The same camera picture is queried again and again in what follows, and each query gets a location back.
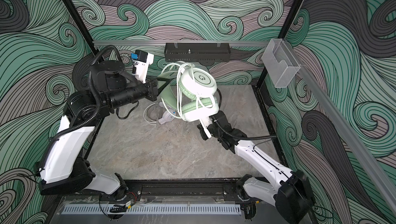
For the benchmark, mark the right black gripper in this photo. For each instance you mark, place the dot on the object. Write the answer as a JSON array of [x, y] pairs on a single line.
[[204, 135]]

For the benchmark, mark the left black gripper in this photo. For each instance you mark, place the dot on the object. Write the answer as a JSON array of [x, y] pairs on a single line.
[[152, 90]]

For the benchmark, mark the white over-ear headphones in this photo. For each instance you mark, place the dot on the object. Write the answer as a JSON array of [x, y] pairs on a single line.
[[158, 114]]

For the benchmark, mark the green over-ear headphones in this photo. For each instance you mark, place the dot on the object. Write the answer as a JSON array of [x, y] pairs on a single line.
[[189, 90]]

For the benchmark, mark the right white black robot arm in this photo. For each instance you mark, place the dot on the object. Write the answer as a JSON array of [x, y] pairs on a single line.
[[289, 191]]

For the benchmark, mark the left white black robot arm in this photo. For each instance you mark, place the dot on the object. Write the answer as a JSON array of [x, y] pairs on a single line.
[[62, 170]]

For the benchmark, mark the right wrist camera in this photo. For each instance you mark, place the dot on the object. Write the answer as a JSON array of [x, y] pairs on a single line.
[[203, 128]]

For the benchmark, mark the white slotted cable duct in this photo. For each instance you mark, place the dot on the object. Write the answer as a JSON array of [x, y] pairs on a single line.
[[156, 209]]

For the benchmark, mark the black perforated wall tray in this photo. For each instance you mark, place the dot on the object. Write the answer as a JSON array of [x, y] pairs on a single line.
[[197, 52]]

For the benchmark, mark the clear plastic wall bin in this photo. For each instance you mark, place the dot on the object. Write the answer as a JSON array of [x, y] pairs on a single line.
[[281, 62]]

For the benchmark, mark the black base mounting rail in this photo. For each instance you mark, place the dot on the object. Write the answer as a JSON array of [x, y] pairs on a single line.
[[227, 189]]

